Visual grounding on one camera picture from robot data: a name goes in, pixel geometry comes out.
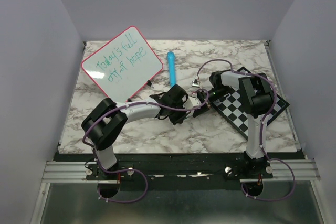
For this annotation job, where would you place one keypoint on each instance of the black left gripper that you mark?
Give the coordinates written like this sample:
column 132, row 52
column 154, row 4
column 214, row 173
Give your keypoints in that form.
column 178, row 120

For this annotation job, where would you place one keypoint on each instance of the pink framed whiteboard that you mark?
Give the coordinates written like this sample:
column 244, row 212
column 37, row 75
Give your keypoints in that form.
column 123, row 66

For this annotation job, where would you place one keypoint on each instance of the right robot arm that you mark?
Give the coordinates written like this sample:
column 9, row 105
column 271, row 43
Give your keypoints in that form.
column 258, row 98

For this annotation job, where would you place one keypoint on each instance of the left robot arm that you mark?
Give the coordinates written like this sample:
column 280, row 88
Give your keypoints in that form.
column 104, row 124

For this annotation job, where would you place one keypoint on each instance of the black white chessboard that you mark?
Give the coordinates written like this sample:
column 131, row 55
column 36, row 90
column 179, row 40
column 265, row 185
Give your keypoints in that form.
column 237, row 95

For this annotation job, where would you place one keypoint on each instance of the blue toy microphone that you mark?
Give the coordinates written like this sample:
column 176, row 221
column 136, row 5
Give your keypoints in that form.
column 171, row 65

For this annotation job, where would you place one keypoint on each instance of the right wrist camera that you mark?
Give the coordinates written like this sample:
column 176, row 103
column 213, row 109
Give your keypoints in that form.
column 196, row 84

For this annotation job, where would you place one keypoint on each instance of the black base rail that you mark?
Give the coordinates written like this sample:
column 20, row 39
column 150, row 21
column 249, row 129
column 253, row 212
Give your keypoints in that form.
column 138, row 172

